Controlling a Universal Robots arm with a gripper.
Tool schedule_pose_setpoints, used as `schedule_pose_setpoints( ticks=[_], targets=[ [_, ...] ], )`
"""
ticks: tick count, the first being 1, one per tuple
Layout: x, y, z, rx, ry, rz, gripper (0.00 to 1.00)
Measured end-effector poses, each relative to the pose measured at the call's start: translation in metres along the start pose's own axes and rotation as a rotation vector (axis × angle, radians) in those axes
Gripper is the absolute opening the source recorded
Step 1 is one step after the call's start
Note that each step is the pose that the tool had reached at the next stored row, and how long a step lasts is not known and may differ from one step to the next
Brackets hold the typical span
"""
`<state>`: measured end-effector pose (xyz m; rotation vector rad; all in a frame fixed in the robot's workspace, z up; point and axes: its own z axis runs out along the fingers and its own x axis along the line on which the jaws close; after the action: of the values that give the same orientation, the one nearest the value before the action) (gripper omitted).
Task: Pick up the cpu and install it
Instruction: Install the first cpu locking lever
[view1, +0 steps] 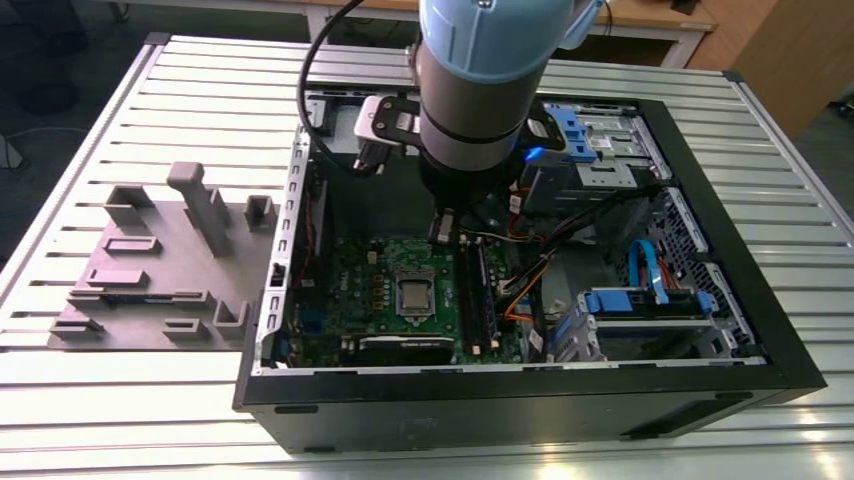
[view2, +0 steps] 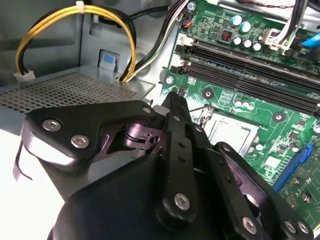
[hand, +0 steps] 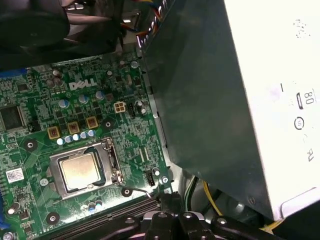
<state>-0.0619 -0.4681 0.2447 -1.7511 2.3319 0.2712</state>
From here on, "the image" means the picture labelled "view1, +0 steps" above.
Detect black open PC case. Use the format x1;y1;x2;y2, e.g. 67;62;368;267
231;79;829;455

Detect wooden cabinet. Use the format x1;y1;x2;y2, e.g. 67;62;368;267
686;0;854;139

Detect blue SATA wire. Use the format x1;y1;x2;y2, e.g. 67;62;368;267
628;238;671;307

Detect mixed colour power wires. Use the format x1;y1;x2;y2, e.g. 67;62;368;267
463;219;546;247

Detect white rounded wrist camera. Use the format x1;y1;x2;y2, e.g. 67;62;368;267
523;115;570;164

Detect thin red wire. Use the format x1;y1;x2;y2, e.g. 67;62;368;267
296;234;319;281

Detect black graphics card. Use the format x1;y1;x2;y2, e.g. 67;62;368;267
339;334;459;369

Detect orange wire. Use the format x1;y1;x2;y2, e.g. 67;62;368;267
503;272;546;324

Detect blue drive bay latch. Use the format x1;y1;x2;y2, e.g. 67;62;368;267
550;106;600;165

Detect grey parts rack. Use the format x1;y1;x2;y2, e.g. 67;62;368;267
47;160;281;352

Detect black RAM slot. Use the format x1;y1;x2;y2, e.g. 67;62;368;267
452;235;486;354

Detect grey power supply unit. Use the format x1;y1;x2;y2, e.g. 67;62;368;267
312;102;435;236

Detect black RAM stick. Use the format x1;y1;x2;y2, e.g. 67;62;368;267
470;238;503;349

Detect silver CPU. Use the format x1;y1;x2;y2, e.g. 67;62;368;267
403;279;436;309

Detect wooden desk white frame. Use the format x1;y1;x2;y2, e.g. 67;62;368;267
303;0;719;69

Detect hard disk in blue carrier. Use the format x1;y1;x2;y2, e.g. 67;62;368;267
576;288;715;322

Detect metal socket cover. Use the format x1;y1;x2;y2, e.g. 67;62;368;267
394;267;447;322

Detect thick black camera cable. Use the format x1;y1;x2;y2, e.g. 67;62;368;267
295;0;394;178

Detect grey boxy wrist camera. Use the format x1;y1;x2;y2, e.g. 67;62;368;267
351;93;423;152

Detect green Dell motherboard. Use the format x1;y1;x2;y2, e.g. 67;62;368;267
285;234;528;369

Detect RAM stick gold contacts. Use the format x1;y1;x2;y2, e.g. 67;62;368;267
99;292;205;306

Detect metal optical drive cage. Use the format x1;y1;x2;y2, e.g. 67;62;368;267
523;102;674;214

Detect black sleeved cable bundle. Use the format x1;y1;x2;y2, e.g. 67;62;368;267
499;187;668;296

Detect metal disk bay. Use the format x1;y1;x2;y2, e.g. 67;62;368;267
566;287;766;364

